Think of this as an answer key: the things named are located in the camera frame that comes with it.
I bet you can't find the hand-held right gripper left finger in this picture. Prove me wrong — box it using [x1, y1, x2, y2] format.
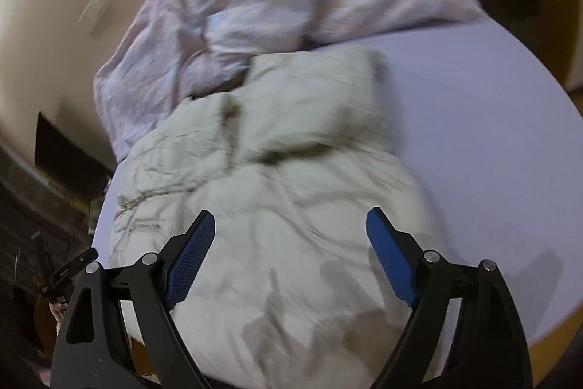
[50, 210, 216, 389]

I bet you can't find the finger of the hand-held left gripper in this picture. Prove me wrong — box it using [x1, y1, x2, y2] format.
[49, 248, 99, 284]

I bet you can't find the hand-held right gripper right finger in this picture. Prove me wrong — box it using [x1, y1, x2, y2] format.
[367, 207, 533, 389]

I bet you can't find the off-white puffer jacket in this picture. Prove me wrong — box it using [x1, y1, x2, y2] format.
[107, 45, 449, 389]

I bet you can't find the person's left hand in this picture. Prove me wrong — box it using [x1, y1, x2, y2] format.
[48, 302, 69, 328]

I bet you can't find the white wall switch plate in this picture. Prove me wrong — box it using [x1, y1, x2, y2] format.
[77, 0, 112, 36]

